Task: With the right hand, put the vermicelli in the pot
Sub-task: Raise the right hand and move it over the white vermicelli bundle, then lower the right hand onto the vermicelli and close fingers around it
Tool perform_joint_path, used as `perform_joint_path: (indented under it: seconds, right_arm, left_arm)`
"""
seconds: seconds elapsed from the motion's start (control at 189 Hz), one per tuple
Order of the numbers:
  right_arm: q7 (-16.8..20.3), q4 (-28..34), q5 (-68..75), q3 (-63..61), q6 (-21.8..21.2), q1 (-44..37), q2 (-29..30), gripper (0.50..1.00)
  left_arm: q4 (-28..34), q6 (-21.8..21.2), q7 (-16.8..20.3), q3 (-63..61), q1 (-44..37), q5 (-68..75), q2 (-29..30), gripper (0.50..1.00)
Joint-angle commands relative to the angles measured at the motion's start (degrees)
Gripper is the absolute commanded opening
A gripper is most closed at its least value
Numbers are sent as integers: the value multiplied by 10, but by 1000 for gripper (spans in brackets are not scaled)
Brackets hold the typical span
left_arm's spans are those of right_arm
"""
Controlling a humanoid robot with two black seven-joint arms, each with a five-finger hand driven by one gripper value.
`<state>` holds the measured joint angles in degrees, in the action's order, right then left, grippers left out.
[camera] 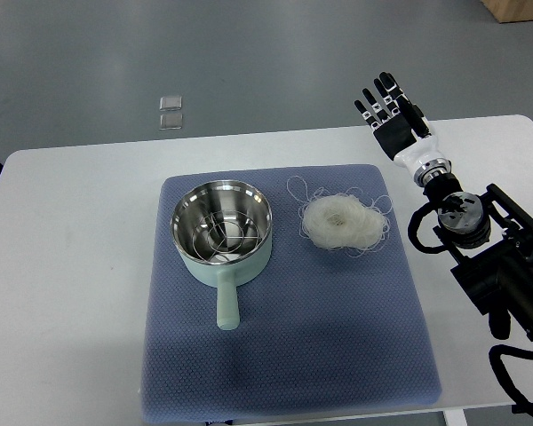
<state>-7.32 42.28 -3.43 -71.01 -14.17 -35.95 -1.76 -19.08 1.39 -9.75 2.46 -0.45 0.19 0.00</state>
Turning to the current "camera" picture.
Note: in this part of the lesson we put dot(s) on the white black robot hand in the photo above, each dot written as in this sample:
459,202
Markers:
401,129

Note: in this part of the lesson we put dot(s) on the white vermicelli nest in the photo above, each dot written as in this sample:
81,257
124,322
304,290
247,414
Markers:
343,221

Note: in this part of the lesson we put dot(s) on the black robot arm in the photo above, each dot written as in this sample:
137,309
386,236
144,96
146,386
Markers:
491,239

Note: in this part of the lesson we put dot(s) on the mint green steel pot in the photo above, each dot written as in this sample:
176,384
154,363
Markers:
223,231

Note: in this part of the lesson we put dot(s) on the blue textured mat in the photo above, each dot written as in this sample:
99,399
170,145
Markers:
320,330

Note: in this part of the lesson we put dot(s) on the upper floor metal plate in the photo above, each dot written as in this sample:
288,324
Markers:
170,103

